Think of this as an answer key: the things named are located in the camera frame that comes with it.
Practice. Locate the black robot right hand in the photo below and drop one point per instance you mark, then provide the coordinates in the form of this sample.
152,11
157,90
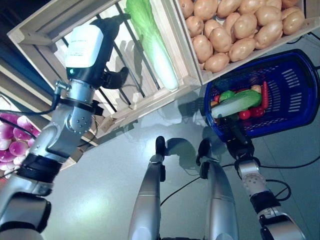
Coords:
240,145

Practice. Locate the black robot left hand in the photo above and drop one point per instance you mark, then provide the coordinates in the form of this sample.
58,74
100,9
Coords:
110,42

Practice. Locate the blue plastic shopping basket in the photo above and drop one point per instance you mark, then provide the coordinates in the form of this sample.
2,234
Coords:
275,125

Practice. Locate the green white napa cabbage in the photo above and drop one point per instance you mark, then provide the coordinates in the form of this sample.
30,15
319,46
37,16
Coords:
235,103
160,62

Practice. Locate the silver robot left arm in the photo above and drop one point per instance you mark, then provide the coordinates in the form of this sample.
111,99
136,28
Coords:
62,135

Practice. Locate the dark green toy cucumber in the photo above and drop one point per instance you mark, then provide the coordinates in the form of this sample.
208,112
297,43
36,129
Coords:
233,117

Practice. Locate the red toy tomato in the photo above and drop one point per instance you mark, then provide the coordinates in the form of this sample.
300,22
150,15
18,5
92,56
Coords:
245,114

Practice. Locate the black robot right foot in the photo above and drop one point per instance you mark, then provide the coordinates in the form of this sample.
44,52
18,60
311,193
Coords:
203,147

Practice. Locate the black robot foot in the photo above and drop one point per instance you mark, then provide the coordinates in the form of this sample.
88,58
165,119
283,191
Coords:
203,147
160,145

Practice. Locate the bright green toy lettuce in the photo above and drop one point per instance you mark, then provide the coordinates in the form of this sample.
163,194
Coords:
226,96

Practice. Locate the beige toy onion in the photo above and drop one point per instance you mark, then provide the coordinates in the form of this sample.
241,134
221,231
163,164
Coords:
256,88

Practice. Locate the wooden potato crate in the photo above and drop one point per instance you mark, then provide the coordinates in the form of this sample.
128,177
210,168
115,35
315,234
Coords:
183,50

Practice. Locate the wooden slatted crate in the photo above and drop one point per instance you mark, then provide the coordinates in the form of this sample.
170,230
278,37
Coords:
150,105

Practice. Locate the black robot left foot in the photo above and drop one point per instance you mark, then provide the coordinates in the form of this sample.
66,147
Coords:
160,145

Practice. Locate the black robot pelvis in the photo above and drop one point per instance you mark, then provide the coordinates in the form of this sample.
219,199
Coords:
182,238

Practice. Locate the wooden onion crate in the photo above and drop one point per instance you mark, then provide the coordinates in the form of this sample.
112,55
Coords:
67,161

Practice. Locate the wooden display stand frame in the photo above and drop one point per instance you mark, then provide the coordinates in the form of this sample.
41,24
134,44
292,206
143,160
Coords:
20,75

